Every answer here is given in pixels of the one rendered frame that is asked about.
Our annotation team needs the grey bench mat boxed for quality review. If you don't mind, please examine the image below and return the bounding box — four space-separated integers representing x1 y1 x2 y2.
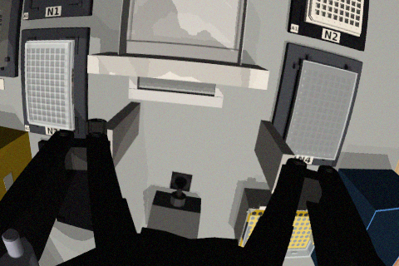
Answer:
0 0 399 266

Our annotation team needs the yellow open-top bin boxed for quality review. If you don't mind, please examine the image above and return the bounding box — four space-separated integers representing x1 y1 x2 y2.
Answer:
0 126 32 200

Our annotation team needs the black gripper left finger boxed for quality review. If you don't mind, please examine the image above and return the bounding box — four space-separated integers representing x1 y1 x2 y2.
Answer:
0 101 151 266

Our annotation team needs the blue open-top bin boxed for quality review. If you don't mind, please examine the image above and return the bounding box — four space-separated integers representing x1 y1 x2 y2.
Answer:
338 169 399 266

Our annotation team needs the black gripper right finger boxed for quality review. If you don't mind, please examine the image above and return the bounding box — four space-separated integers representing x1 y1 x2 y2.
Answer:
232 120 386 266

